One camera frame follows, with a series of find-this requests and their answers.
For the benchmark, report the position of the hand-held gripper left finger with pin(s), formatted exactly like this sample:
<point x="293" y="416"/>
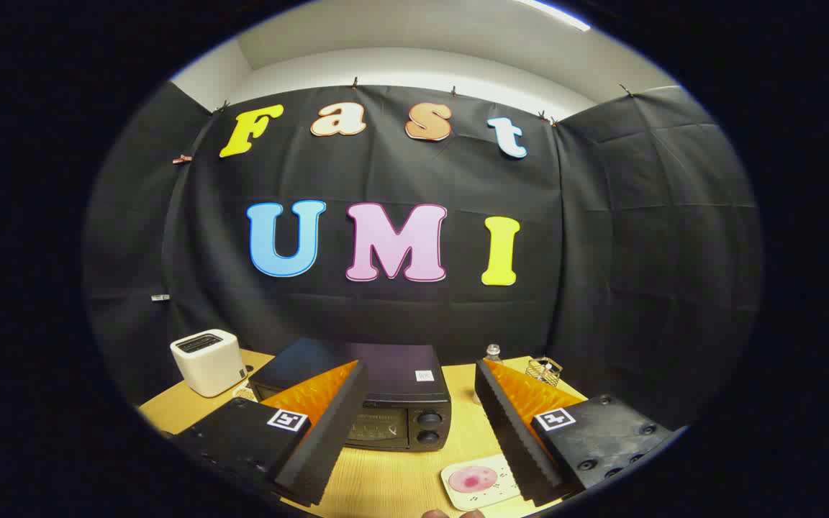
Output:
<point x="328" y="439"/>

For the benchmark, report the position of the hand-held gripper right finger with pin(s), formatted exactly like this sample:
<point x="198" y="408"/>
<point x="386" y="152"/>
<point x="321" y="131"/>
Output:
<point x="512" y="439"/>

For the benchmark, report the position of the pink ham slice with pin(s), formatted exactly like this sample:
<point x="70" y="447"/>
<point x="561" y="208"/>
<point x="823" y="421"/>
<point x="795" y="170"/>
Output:
<point x="472" y="478"/>

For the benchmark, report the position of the white square tray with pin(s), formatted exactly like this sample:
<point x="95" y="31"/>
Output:
<point x="458" y="500"/>

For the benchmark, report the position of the black toaster oven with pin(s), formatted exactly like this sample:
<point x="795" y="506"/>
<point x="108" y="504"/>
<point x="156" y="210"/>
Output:
<point x="393" y="370"/>

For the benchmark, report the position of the white toaster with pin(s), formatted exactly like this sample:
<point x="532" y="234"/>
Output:
<point x="209" y="367"/>

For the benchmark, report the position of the clear plastic bottle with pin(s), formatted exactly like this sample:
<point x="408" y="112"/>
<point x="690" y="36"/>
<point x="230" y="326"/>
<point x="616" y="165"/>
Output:
<point x="493" y="352"/>

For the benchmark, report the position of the reddish cloth clip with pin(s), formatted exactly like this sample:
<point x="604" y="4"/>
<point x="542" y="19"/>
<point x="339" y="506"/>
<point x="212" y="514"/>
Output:
<point x="182" y="159"/>

